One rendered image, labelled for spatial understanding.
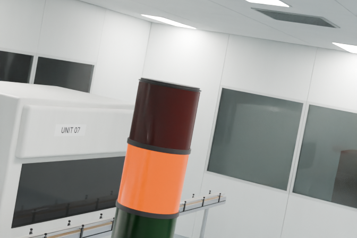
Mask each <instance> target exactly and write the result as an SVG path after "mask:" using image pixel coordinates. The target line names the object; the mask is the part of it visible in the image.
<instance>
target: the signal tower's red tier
mask: <svg viewBox="0 0 357 238"><path fill-rule="evenodd" d="M199 98H200V92H195V91H188V90H182V89H175V88H170V87H164V86H159V85H155V84H150V83H145V82H141V81H139V84H138V90H137V96H136V99H135V106H134V111H133V117H132V123H131V128H130V134H129V139H131V140H133V141H136V142H139V143H143V144H146V145H151V146H156V147H162V148H168V149H177V150H189V149H190V147H191V141H192V135H193V130H194V124H195V120H196V114H197V109H198V103H199Z"/></svg>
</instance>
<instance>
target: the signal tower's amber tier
mask: <svg viewBox="0 0 357 238"><path fill-rule="evenodd" d="M188 158H189V155H176V154H167V153H163V152H157V151H151V150H147V149H142V148H138V147H135V146H132V145H130V144H127V150H126V155H125V162H124V167H123V173H122V179H121V185H120V190H119V194H118V202H119V203H120V204H122V205H124V206H126V207H129V208H132V209H135V210H139V211H145V212H148V213H156V214H175V213H177V212H178V211H179V207H180V201H181V195H182V190H183V184H184V179H185V173H186V167H187V164H188Z"/></svg>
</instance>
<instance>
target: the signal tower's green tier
mask: <svg viewBox="0 0 357 238"><path fill-rule="evenodd" d="M176 222H177V218H173V219H157V218H149V217H143V216H138V215H134V214H131V213H128V212H126V211H123V210H120V209H119V208H117V207H116V212H115V217H114V224H113V229H112V235H111V238H174V233H175V228H176Z"/></svg>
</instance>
